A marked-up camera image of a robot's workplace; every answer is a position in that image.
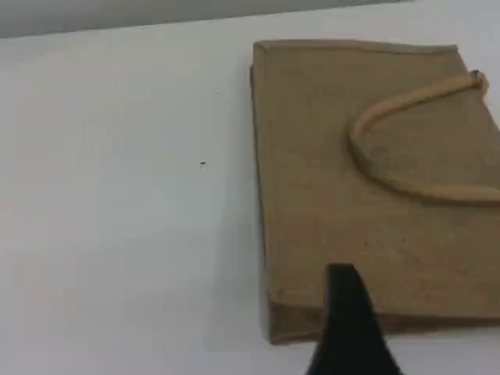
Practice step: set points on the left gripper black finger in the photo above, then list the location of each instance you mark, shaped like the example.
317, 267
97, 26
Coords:
347, 332

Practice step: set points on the brown jute bag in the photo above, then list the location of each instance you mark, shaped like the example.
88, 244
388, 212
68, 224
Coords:
312, 156

